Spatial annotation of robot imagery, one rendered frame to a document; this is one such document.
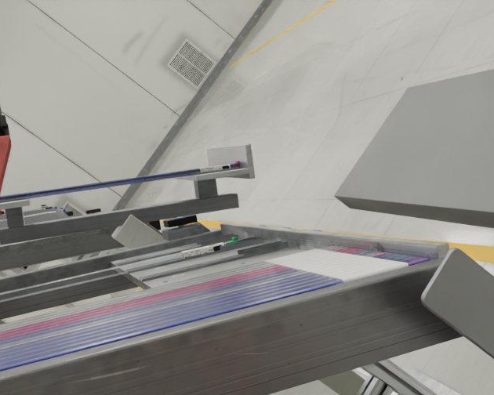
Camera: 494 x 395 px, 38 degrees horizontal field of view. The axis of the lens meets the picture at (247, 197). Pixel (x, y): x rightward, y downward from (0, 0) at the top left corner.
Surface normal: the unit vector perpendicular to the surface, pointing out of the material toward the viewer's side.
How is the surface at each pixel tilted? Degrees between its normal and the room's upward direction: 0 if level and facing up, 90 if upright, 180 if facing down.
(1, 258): 90
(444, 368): 0
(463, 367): 0
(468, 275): 90
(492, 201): 0
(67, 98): 90
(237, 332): 90
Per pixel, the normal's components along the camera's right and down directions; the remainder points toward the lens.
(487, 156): -0.78, -0.58
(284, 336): 0.30, 0.00
